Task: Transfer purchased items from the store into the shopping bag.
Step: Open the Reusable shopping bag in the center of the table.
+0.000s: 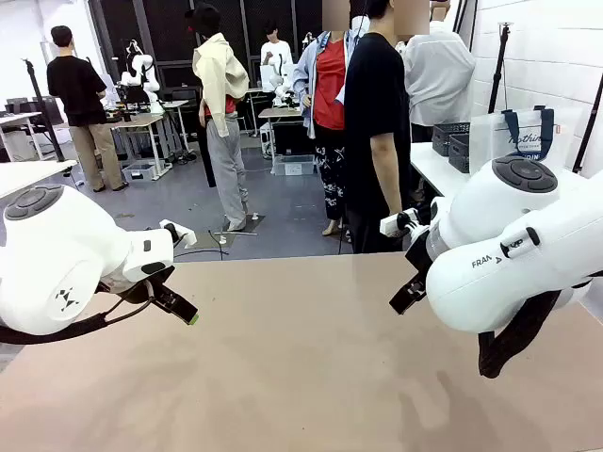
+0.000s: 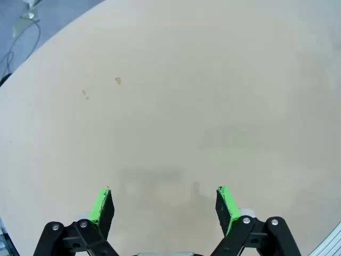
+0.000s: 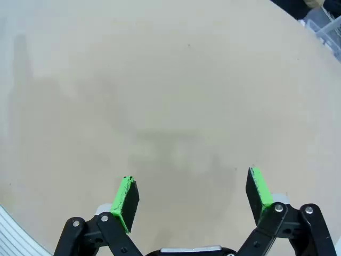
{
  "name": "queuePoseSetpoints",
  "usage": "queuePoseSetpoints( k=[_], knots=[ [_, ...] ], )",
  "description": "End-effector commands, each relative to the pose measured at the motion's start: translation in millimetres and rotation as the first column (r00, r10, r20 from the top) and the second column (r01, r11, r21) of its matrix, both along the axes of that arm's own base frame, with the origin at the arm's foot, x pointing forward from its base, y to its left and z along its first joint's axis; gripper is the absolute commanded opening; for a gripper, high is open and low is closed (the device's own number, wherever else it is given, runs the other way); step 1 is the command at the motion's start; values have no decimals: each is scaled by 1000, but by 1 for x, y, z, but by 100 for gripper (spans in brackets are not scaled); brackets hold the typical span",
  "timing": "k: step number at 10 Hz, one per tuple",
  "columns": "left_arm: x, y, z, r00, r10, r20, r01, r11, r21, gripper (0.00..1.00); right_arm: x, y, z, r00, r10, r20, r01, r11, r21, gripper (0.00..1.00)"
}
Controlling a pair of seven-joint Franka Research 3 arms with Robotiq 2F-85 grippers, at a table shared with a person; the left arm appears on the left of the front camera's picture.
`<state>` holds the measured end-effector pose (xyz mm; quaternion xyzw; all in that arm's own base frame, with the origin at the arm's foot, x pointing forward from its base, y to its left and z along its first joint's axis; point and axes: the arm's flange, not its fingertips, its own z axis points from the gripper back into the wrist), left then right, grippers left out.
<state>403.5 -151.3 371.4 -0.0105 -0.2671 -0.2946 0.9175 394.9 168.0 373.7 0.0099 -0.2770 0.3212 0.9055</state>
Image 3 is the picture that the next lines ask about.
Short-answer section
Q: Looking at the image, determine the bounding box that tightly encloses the clear plastic storage box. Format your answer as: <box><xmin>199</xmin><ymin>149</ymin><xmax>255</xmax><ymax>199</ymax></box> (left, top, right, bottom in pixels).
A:
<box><xmin>299</xmin><ymin>6</ymin><xmax>341</xmax><ymax>61</ymax></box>

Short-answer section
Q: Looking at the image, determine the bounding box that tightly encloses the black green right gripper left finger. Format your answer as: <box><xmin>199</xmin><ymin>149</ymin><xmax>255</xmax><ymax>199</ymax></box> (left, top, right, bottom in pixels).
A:
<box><xmin>53</xmin><ymin>175</ymin><xmax>150</xmax><ymax>256</ymax></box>

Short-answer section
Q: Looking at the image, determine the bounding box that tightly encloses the white ribbed aluminium table frame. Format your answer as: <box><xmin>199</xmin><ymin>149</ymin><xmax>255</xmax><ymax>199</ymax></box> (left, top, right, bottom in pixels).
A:
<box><xmin>0</xmin><ymin>204</ymin><xmax>53</xmax><ymax>256</ymax></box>

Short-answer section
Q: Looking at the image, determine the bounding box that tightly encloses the person in dark clothing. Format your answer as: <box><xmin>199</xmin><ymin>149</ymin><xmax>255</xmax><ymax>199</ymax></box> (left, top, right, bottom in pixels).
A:
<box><xmin>269</xmin><ymin>0</ymin><xmax>326</xmax><ymax>21</ymax></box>

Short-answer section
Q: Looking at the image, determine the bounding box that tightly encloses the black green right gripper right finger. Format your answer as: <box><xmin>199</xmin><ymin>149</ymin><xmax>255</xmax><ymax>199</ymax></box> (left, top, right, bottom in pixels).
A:
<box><xmin>236</xmin><ymin>166</ymin><xmax>336</xmax><ymax>256</ymax></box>

